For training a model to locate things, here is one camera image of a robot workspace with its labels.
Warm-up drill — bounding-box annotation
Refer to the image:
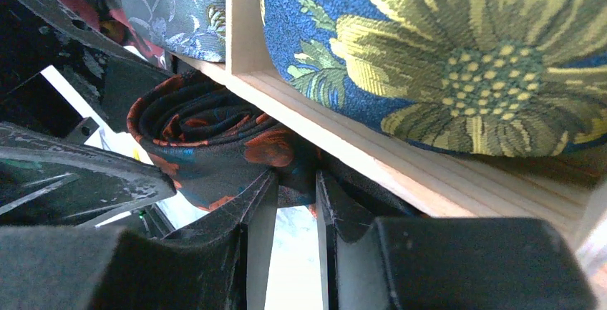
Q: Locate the orange floral dark tie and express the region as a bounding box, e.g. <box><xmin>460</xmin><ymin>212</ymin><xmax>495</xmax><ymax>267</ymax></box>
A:
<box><xmin>126</xmin><ymin>69</ymin><xmax>418</xmax><ymax>218</ymax></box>

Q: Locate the wooden compartment tray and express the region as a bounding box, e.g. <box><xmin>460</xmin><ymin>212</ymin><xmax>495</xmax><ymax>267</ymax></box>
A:
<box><xmin>190</xmin><ymin>0</ymin><xmax>603</xmax><ymax>246</ymax></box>

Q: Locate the rolled grey-blue tie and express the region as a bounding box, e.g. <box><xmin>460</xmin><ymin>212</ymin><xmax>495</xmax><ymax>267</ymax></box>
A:
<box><xmin>121</xmin><ymin>0</ymin><xmax>226</xmax><ymax>62</ymax></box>

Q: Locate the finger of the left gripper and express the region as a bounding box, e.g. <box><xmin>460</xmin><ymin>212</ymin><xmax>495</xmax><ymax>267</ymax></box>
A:
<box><xmin>1</xmin><ymin>122</ymin><xmax>176</xmax><ymax>227</ymax></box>
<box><xmin>1</xmin><ymin>0</ymin><xmax>170</xmax><ymax>132</ymax></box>

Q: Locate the rolled blue yellow tie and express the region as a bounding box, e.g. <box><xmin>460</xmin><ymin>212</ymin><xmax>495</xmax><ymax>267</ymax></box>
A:
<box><xmin>259</xmin><ymin>0</ymin><xmax>606</xmax><ymax>157</ymax></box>

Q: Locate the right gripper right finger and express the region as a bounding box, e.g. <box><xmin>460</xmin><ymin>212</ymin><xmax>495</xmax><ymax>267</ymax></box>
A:
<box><xmin>316</xmin><ymin>171</ymin><xmax>598</xmax><ymax>309</ymax></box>

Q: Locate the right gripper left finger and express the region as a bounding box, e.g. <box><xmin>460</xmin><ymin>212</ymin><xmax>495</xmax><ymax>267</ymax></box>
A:
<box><xmin>1</xmin><ymin>170</ymin><xmax>278</xmax><ymax>309</ymax></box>

